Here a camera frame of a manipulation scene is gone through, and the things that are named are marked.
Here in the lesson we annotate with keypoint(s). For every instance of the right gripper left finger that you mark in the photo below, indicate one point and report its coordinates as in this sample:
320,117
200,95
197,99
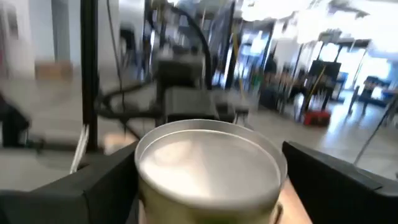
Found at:
77,199

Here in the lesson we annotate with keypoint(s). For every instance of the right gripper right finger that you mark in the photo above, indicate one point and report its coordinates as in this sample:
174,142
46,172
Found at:
342,199

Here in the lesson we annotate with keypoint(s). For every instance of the red case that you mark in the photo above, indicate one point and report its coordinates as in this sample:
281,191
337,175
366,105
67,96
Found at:
317,118

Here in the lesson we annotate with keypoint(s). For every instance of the yellow pole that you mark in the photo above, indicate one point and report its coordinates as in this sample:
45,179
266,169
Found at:
315,87

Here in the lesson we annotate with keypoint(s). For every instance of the black monitor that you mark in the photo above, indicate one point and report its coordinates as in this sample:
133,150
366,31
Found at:
323,71

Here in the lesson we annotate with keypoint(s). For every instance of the white metal bracket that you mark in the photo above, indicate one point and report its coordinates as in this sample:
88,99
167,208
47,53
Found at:
79,149

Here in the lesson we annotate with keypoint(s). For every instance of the black metal table frame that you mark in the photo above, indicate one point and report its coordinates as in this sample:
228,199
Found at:
89,77

